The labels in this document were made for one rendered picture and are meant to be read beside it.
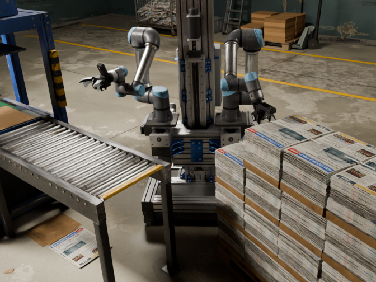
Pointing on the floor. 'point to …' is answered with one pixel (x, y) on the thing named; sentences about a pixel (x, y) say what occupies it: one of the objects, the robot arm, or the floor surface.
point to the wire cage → (158, 14)
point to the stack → (294, 250)
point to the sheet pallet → (278, 27)
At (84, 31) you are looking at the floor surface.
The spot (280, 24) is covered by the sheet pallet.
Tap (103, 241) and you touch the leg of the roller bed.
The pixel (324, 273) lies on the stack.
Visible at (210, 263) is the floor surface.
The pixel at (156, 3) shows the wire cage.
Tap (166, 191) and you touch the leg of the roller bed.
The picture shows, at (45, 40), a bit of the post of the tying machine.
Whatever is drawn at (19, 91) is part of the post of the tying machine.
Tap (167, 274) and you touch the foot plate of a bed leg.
